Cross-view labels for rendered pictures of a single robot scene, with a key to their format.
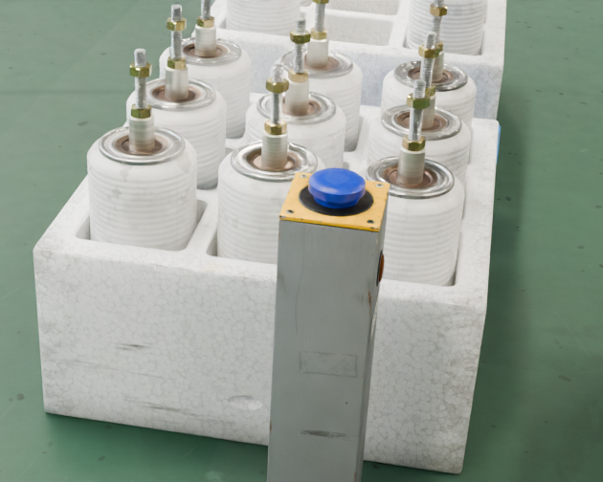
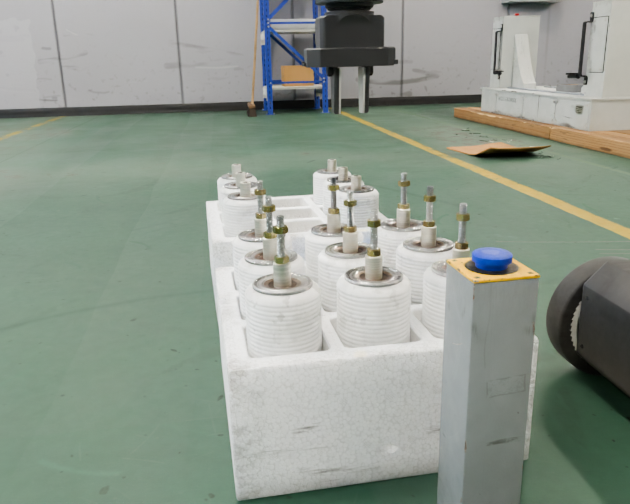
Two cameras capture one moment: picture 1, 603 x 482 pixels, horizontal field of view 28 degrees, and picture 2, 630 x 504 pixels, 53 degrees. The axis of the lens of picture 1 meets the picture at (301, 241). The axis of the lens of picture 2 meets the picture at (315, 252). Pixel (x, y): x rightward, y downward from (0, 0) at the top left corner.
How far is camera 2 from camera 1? 0.45 m
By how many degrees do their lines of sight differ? 21
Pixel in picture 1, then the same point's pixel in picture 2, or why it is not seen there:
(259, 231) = (382, 322)
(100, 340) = (281, 430)
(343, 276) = (516, 317)
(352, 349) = (522, 370)
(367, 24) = (305, 224)
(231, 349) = (376, 411)
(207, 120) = (300, 267)
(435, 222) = not seen: hidden behind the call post
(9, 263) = (141, 410)
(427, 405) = not seen: hidden behind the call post
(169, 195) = (314, 312)
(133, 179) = (293, 304)
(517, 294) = not seen: hidden behind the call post
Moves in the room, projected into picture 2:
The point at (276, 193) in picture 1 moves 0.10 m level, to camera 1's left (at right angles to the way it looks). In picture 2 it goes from (392, 293) to (314, 304)
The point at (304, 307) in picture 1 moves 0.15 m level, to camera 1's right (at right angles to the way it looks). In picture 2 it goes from (490, 346) to (611, 324)
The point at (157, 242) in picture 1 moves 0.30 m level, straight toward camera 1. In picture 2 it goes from (308, 348) to (469, 487)
